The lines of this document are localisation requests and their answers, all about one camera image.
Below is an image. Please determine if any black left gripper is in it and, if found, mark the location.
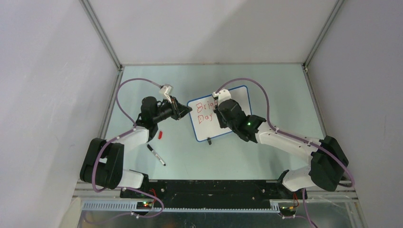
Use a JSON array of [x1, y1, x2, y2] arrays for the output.
[[153, 95, 192, 124]]

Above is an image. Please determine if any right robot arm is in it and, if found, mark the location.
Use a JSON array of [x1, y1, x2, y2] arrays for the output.
[[213, 99, 349, 199]]

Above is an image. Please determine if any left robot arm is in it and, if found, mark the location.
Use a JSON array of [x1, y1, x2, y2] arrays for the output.
[[80, 96, 192, 198]]

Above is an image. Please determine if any white blue-framed whiteboard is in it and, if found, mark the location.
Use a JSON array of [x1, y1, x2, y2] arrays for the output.
[[187, 85, 251, 142]]

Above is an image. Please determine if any black whiteboard marker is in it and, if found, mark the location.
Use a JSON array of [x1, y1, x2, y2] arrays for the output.
[[147, 144, 166, 166]]

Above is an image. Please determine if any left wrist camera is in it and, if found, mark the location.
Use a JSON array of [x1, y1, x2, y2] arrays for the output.
[[159, 84, 173, 96]]

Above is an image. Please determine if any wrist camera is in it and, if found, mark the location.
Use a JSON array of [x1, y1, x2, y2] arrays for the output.
[[212, 89, 231, 108], [159, 84, 173, 96]]

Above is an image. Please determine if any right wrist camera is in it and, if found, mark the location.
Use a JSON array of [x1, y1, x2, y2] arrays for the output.
[[212, 89, 231, 108]]

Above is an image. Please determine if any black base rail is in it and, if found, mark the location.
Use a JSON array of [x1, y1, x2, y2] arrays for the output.
[[72, 179, 360, 214]]

